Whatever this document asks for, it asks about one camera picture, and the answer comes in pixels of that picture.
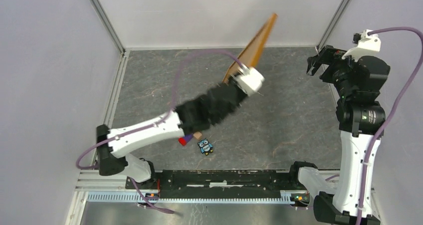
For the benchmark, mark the wooden picture frame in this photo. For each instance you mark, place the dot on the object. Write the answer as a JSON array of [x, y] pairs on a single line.
[[251, 54]]

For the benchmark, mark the red and purple block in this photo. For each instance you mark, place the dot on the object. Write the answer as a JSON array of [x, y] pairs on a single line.
[[185, 139]]

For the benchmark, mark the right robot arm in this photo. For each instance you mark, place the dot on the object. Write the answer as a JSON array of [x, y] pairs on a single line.
[[358, 80]]

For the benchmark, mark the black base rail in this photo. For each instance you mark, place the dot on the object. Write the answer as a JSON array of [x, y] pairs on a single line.
[[221, 184]]

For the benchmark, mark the blue owl figure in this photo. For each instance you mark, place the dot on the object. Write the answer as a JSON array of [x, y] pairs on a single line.
[[205, 147]]

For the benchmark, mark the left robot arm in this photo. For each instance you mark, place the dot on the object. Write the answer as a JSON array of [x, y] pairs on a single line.
[[206, 110]]

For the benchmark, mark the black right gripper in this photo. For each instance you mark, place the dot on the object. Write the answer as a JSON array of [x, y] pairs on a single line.
[[327, 52]]

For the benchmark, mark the small tan wooden cube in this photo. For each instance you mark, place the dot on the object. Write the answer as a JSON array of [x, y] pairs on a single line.
[[197, 135]]

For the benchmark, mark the white toothed cable tray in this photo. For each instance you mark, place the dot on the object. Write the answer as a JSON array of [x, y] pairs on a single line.
[[134, 197]]

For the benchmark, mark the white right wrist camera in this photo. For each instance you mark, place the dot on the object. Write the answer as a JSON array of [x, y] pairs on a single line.
[[367, 45]]

